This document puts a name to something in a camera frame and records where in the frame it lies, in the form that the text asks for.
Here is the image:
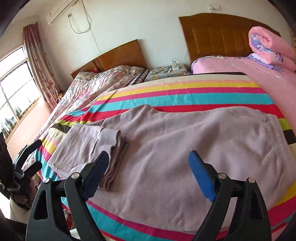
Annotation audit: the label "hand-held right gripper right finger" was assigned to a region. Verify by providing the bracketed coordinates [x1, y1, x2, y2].
[188, 151, 272, 241]

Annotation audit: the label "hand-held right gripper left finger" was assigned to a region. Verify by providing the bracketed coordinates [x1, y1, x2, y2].
[25, 151, 110, 241]

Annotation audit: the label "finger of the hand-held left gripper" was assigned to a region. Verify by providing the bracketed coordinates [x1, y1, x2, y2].
[17, 140, 43, 161]
[23, 161, 43, 178]

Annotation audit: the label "lavender pants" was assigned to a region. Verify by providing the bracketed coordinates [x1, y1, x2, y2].
[48, 105, 296, 233]

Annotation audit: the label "window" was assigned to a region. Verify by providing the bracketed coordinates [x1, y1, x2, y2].
[0, 45, 43, 140]

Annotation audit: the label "striped colourful blanket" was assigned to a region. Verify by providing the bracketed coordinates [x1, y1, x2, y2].
[35, 72, 296, 241]

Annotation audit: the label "red floral curtain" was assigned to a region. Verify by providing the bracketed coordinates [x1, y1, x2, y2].
[22, 22, 61, 113]

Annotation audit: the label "floral patterned bed quilt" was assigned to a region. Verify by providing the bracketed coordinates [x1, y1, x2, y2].
[23, 65, 149, 163]

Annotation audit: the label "nightstand with floral cover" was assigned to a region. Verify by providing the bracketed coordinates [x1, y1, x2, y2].
[144, 65, 191, 82]

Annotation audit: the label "small wooden headboard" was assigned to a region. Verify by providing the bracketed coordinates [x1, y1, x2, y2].
[70, 39, 147, 79]

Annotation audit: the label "white air conditioner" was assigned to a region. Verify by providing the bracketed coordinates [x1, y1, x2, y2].
[46, 0, 78, 24]

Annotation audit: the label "large wooden headboard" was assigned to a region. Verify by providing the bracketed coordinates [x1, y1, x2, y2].
[179, 13, 282, 64]

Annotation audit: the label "rolled pink floral quilt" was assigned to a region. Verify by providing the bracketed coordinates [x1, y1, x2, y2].
[248, 26, 296, 71]

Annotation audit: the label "air conditioner cable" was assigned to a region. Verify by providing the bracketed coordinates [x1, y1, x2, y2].
[67, 0, 91, 34]

